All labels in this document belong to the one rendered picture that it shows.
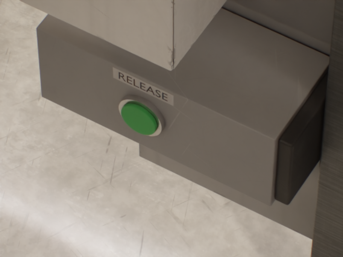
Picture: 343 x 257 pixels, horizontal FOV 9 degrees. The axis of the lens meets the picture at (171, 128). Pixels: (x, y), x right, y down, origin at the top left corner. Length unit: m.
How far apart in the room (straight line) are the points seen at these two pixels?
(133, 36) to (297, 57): 0.23
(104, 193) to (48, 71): 1.34
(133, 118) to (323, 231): 0.18
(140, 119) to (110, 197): 1.37
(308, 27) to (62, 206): 1.41
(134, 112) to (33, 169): 1.41
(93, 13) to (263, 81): 0.22
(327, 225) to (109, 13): 0.36
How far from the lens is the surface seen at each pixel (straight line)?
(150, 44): 1.29
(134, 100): 1.50
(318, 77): 1.48
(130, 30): 1.29
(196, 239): 2.83
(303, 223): 1.67
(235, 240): 2.83
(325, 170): 1.53
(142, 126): 1.51
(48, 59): 1.53
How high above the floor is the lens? 2.34
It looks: 53 degrees down
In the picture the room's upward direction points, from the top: straight up
